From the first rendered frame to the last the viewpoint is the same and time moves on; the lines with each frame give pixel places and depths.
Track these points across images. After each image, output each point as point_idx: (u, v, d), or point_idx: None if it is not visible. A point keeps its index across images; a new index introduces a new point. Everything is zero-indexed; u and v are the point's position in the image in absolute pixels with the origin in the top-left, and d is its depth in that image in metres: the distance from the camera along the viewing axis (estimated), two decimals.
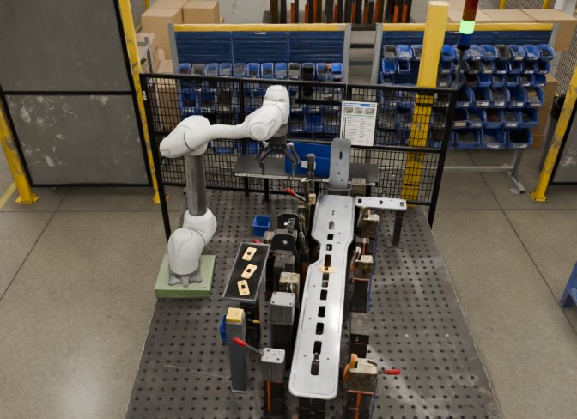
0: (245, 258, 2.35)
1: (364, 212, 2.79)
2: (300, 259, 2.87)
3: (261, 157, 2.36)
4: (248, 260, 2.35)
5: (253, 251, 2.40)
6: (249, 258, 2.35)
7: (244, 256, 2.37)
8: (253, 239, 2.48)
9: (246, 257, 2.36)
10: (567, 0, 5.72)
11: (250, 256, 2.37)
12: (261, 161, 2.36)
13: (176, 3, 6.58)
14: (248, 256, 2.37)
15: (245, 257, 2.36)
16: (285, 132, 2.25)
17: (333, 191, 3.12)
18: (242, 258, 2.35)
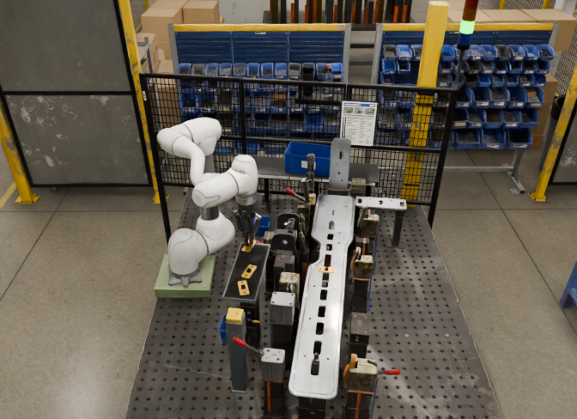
0: (245, 250, 2.32)
1: (364, 212, 2.79)
2: (300, 259, 2.87)
3: (242, 227, 2.31)
4: (248, 252, 2.31)
5: (253, 242, 2.37)
6: (249, 250, 2.32)
7: (244, 247, 2.34)
8: (253, 239, 2.48)
9: (246, 248, 2.33)
10: (567, 0, 5.72)
11: (250, 247, 2.33)
12: (244, 232, 2.30)
13: (176, 3, 6.58)
14: (248, 247, 2.34)
15: (245, 248, 2.33)
16: (252, 202, 2.18)
17: (333, 191, 3.12)
18: (242, 250, 2.32)
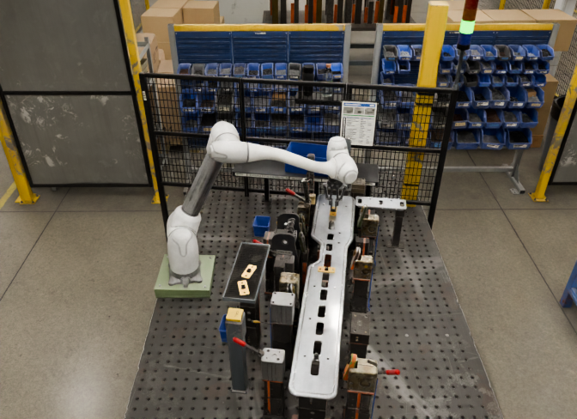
0: (331, 215, 2.87)
1: (364, 212, 2.79)
2: (300, 259, 2.87)
3: (329, 197, 2.86)
4: (335, 215, 2.87)
5: (336, 209, 2.92)
6: (335, 214, 2.88)
7: (330, 213, 2.89)
8: (253, 239, 2.48)
9: (332, 213, 2.88)
10: (567, 0, 5.72)
11: (335, 212, 2.89)
12: (331, 200, 2.85)
13: (176, 3, 6.58)
14: (333, 212, 2.89)
15: (331, 213, 2.88)
16: None
17: (333, 191, 3.12)
18: (330, 215, 2.87)
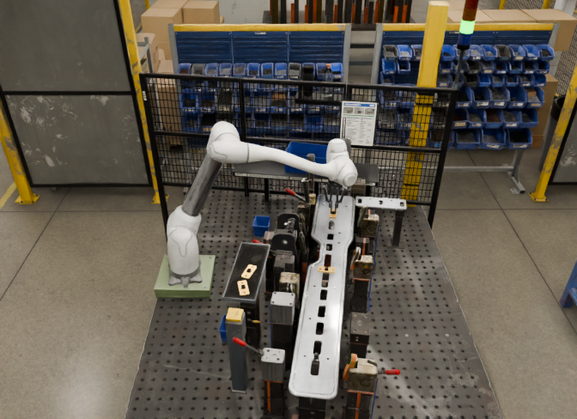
0: (331, 216, 2.88)
1: (364, 212, 2.79)
2: (300, 259, 2.87)
3: (329, 199, 2.86)
4: (335, 217, 2.87)
5: (335, 210, 2.93)
6: (335, 216, 2.88)
7: (330, 215, 2.89)
8: (253, 239, 2.48)
9: (332, 215, 2.89)
10: (567, 0, 5.72)
11: (335, 215, 2.89)
12: (331, 202, 2.86)
13: (176, 3, 6.58)
14: (333, 215, 2.89)
15: (331, 215, 2.89)
16: None
17: (333, 191, 3.12)
18: (330, 217, 2.88)
